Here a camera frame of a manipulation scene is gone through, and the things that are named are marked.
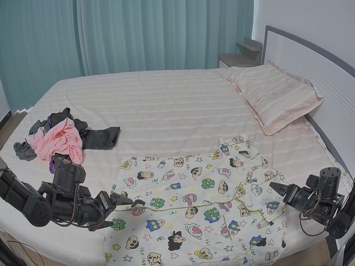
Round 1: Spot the bed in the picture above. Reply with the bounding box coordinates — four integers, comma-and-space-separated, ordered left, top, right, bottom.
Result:
0, 25, 355, 266

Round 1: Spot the purple garment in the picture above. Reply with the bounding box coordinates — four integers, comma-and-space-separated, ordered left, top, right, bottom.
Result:
47, 115, 57, 174

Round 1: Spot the black garment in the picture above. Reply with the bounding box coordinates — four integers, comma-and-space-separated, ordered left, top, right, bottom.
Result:
48, 108, 121, 160

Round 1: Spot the blue-green curtain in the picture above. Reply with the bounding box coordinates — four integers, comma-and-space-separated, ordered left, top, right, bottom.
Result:
0, 0, 84, 113
76, 0, 256, 77

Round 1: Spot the grey white bedside table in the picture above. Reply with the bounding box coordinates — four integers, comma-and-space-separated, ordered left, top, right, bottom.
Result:
219, 36, 263, 69

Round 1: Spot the white printed pyjama top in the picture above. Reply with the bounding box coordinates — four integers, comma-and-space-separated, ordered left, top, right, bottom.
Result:
104, 133, 288, 266

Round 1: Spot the black cable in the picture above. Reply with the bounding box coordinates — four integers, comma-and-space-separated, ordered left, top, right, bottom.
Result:
299, 211, 333, 236

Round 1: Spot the pink garment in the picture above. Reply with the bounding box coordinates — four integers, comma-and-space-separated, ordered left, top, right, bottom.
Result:
26, 118, 84, 166

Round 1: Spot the pale pink striped pillow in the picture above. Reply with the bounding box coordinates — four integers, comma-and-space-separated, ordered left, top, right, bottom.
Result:
220, 61, 324, 136

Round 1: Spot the grey garment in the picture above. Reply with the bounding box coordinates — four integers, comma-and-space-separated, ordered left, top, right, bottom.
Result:
13, 117, 48, 161

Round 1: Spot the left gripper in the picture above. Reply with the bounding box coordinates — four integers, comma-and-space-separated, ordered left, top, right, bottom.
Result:
76, 191, 135, 231

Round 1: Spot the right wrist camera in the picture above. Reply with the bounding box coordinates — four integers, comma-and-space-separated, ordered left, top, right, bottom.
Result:
305, 175, 320, 190

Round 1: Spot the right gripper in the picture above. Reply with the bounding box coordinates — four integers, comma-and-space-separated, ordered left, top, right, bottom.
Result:
269, 182, 312, 211

